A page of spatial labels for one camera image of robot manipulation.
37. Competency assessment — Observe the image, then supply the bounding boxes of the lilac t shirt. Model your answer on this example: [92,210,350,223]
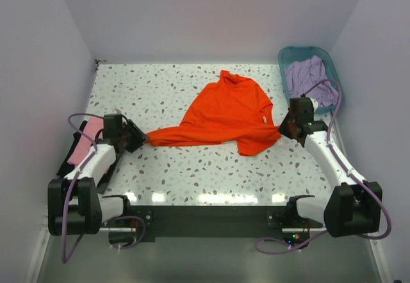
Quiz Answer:
[284,56,338,107]

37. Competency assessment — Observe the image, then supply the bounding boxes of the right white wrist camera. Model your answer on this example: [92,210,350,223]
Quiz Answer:
[310,97,318,112]

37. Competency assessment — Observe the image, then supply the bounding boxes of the black folded t shirt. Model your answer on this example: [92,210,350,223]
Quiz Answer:
[56,117,119,194]

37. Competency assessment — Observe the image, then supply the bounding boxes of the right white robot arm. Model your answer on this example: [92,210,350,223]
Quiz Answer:
[279,97,382,238]

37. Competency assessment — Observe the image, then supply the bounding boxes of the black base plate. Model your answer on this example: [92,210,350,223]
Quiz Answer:
[101,204,324,250]

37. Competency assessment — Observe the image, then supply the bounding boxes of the teal plastic basket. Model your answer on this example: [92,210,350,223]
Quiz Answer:
[278,46,341,114]

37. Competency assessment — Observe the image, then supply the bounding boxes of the orange t shirt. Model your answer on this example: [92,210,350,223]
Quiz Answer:
[148,70,281,156]

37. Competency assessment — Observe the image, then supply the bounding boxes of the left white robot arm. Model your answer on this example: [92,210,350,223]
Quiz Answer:
[47,113,149,236]

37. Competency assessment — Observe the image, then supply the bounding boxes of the pink folded t shirt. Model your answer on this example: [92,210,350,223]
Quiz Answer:
[67,117,103,167]

